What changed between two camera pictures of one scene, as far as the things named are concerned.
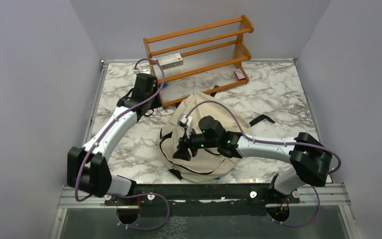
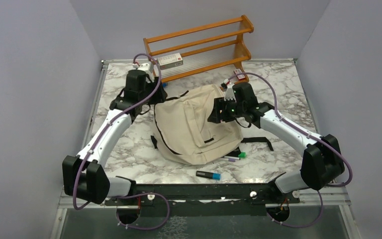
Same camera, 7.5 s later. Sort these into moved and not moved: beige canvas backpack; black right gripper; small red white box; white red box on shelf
Moved: beige canvas backpack; black right gripper
Not moved: white red box on shelf; small red white box
